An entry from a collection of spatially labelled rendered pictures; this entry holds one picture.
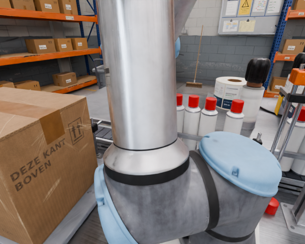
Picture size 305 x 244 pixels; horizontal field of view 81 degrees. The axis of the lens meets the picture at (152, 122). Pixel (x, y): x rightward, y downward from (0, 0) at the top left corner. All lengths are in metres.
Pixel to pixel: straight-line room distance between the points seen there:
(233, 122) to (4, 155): 0.55
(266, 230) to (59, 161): 0.53
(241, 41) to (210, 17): 0.95
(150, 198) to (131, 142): 0.07
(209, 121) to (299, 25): 4.64
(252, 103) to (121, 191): 0.72
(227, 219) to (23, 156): 0.35
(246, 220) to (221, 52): 4.90
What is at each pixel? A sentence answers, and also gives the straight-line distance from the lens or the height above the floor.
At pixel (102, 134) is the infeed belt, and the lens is 0.79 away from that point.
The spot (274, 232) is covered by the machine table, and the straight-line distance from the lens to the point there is 0.60.
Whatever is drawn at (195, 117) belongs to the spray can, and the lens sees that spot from 0.60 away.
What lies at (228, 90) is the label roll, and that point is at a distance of 1.06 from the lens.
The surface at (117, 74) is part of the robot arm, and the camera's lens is 0.19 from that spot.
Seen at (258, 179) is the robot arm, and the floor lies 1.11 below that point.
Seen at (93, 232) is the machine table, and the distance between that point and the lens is 0.54.
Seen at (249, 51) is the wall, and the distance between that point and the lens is 5.08.
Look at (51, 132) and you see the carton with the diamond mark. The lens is 0.43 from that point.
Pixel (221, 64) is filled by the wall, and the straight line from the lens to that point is 5.15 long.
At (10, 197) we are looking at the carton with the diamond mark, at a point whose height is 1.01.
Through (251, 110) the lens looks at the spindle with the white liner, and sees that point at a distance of 0.87.
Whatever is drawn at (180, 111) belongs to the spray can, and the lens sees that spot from 0.60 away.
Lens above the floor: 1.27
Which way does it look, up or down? 26 degrees down
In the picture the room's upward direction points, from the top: straight up
